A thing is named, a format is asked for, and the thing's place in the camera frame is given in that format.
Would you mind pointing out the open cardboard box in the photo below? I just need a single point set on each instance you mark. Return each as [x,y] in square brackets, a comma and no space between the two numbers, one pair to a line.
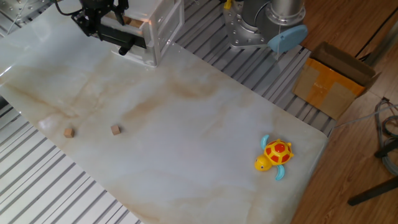
[329,87]

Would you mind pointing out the black drawer knob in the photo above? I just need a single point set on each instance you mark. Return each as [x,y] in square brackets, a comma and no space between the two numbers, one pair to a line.
[123,50]

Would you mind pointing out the white plastic drawer cabinet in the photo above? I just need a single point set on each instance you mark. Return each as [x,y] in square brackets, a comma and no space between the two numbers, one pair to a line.
[169,28]

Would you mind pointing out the aluminium plate with screws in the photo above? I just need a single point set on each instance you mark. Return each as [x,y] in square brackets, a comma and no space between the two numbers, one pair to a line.
[18,9]

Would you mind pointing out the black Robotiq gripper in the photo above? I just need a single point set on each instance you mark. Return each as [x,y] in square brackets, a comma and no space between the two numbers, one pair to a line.
[99,4]

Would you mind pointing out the yellow orange turtle toy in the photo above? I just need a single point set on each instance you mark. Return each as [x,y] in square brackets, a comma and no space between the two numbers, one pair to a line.
[276,152]

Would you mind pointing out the short black stand leg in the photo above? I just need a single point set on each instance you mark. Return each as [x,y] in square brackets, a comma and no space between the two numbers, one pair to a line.
[385,150]

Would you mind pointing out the long black stand leg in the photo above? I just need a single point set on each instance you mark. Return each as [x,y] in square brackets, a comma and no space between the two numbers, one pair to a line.
[373,191]

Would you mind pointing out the white zip tie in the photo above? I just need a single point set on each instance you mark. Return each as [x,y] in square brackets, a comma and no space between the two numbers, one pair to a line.
[279,43]

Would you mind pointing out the marble pattern table board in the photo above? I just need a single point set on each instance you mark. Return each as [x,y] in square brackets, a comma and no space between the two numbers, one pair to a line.
[186,140]

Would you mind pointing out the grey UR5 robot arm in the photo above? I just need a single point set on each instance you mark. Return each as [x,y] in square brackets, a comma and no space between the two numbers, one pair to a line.
[258,18]

